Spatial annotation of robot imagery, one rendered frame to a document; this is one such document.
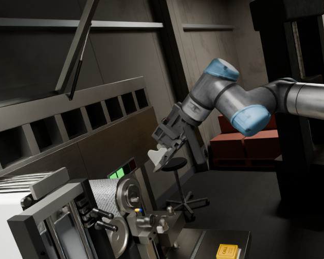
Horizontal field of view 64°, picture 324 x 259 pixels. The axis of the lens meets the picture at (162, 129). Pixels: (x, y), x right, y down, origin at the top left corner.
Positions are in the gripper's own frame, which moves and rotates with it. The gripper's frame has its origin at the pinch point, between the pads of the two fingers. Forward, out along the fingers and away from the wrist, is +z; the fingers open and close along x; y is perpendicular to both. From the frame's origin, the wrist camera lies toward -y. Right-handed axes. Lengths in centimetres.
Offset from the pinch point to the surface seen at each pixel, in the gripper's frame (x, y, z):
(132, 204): 0.3, 0.1, 18.9
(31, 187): 31.0, 17.0, 4.1
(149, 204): -79, -2, 89
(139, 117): -71, 36, 34
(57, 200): 33.5, 8.8, -2.6
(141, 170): -79, 18, 70
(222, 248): -18.7, -35.8, 23.5
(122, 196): 2.6, 4.3, 16.8
